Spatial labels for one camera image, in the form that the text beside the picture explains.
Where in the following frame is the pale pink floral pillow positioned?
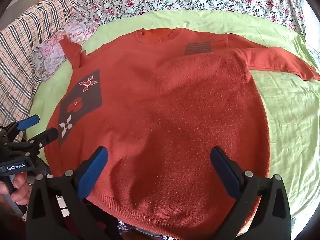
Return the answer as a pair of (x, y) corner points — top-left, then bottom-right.
(36, 20), (99, 82)

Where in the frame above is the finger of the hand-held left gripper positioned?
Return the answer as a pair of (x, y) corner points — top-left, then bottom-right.
(26, 127), (59, 151)
(5, 114), (40, 137)

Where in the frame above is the light green bed sheet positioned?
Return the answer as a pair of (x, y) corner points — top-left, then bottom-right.
(29, 10), (320, 240)

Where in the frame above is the person's left hand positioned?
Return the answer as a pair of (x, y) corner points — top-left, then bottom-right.
(0, 171), (33, 207)

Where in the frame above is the plaid checked blanket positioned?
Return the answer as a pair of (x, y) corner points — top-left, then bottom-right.
(0, 0), (83, 130)

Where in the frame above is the red rose floral quilt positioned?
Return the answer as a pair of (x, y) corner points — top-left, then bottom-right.
(75, 0), (307, 38)

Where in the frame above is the orange knit sweater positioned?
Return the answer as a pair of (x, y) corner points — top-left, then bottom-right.
(45, 27), (320, 240)

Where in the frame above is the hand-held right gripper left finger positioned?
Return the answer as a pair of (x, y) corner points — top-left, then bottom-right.
(26, 146), (118, 240)

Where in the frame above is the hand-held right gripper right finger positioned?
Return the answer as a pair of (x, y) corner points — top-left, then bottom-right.
(210, 146), (292, 240)

